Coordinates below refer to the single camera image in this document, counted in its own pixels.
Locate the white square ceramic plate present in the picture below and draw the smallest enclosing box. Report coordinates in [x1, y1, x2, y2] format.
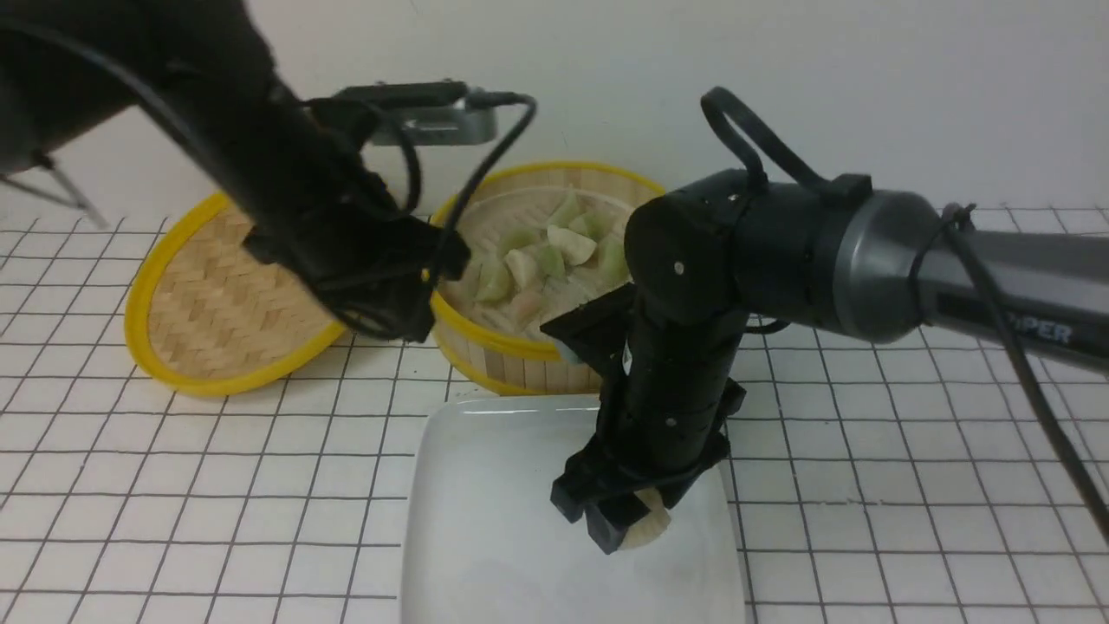
[399, 395, 746, 623]

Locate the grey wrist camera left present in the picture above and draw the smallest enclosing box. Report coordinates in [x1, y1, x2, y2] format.
[328, 81, 498, 146]

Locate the green dumpling left front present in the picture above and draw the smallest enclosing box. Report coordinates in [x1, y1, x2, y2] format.
[474, 256, 513, 304]

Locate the green dumpling middle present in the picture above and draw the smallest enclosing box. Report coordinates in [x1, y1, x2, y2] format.
[535, 244, 566, 280]

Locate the yellow rimmed bamboo steamer basket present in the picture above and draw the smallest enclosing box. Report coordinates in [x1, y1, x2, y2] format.
[431, 161, 665, 395]

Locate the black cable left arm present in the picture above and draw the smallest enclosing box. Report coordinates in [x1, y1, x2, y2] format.
[303, 91, 538, 287]

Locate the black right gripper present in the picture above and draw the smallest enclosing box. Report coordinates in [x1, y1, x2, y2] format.
[551, 300, 747, 556]

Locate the yellow rimmed bamboo steamer lid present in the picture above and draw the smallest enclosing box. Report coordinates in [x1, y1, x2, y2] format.
[124, 193, 344, 396]

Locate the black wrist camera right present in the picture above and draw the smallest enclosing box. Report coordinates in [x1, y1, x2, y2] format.
[540, 282, 637, 378]

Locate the green dumpling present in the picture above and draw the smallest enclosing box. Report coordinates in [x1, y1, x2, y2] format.
[598, 236, 629, 287]
[474, 256, 513, 304]
[547, 190, 582, 228]
[496, 226, 542, 256]
[535, 244, 566, 280]

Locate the white dumpling centre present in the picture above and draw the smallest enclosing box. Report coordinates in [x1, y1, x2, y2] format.
[547, 225, 598, 266]

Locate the pink shrimp dumpling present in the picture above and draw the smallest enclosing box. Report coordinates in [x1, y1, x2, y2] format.
[506, 289, 546, 330]

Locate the green dumpling back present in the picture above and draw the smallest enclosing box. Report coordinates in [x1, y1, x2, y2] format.
[547, 190, 582, 228]

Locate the green dumpling right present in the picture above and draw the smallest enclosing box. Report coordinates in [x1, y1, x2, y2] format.
[598, 236, 629, 287]

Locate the grey black robot arm right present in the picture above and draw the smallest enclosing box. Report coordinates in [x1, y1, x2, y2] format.
[542, 170, 1108, 553]

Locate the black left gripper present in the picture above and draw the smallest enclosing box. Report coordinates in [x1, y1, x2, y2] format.
[244, 168, 471, 342]

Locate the white dumpling middle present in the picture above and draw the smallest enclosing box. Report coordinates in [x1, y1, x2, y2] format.
[503, 249, 545, 291]

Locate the large white dumpling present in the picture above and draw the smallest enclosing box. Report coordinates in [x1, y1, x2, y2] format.
[620, 487, 671, 550]

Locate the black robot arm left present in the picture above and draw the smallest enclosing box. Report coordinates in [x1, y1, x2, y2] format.
[1, 1, 496, 342]

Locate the green dumpling upper left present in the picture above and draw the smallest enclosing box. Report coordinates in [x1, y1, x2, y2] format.
[496, 226, 542, 256]

